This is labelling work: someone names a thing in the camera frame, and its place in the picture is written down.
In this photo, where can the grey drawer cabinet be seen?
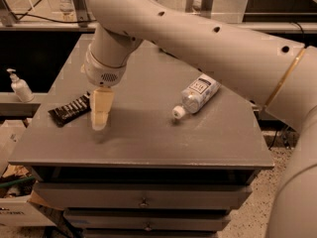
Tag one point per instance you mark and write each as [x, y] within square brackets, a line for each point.
[193, 172]

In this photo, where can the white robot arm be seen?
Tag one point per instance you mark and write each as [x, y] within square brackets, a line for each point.
[279, 75]

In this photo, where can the white pump dispenser bottle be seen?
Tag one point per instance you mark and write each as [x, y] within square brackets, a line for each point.
[20, 87]

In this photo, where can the black rxbar chocolate wrapper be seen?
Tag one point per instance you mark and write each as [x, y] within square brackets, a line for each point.
[69, 112]

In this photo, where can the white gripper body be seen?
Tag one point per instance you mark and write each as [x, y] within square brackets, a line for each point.
[103, 74]

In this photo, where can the white cardboard box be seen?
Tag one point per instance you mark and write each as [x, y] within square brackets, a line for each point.
[15, 208]

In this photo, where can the clear plastic water bottle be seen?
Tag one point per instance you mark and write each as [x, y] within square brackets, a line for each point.
[196, 95]

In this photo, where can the top drawer knob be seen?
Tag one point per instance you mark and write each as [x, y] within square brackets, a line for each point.
[143, 203]

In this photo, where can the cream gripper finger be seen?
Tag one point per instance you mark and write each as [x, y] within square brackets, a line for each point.
[101, 101]

